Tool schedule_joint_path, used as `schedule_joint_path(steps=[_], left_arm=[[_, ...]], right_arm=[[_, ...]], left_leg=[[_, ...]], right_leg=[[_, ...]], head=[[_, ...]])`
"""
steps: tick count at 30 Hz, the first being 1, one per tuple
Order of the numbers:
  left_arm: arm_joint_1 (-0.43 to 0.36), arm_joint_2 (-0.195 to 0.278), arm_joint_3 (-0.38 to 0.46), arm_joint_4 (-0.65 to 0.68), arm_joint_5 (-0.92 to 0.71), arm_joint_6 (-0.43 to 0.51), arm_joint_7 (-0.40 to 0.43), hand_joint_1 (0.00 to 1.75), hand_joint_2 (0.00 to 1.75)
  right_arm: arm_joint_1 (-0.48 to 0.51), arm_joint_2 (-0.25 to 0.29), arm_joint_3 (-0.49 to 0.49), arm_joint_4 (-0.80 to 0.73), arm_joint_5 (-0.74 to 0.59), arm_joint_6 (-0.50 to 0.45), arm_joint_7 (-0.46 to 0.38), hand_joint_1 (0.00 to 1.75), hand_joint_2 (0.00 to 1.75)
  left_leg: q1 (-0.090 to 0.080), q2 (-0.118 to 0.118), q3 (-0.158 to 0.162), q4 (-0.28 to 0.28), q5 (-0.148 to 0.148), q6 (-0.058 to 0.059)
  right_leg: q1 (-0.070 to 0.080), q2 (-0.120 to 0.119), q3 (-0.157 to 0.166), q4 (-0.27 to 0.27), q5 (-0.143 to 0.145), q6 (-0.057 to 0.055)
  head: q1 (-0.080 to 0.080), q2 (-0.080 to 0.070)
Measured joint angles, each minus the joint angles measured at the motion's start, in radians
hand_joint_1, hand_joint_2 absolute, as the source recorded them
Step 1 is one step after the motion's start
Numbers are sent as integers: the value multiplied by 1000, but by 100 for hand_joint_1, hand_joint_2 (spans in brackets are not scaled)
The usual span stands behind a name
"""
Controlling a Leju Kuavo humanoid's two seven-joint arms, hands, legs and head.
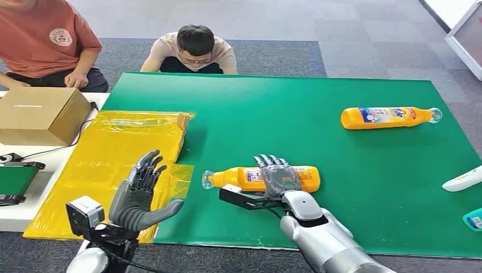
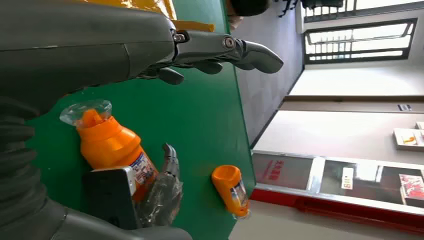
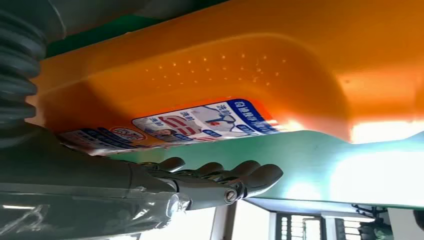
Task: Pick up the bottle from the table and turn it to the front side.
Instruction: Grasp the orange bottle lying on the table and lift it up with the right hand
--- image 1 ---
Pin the teal packaged item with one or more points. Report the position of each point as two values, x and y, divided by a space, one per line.
473 220

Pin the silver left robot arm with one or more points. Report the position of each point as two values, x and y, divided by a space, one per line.
88 262

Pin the person's left hand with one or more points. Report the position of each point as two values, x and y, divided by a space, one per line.
76 80

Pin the green table mat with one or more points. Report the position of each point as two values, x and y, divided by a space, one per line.
282 113

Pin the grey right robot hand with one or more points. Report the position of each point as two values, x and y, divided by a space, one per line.
278 179

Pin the brown cardboard box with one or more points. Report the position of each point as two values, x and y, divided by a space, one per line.
37 116

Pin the orange detergent bottle clear cap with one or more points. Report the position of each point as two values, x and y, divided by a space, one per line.
237 179
376 118

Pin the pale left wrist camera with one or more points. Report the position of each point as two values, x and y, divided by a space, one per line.
83 214

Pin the person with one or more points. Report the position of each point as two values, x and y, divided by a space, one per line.
195 45
41 37

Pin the yellow plastic bag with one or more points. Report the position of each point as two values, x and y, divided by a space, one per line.
113 150

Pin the black power plug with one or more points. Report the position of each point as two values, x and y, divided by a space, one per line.
9 157

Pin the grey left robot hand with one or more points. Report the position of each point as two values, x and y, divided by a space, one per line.
131 207

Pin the green black-rimmed device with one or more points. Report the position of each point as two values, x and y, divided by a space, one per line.
15 181

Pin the white framed display panel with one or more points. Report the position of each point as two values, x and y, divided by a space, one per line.
468 41

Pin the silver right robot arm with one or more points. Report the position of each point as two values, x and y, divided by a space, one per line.
324 241

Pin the white plastic bottle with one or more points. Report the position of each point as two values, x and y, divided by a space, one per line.
465 181

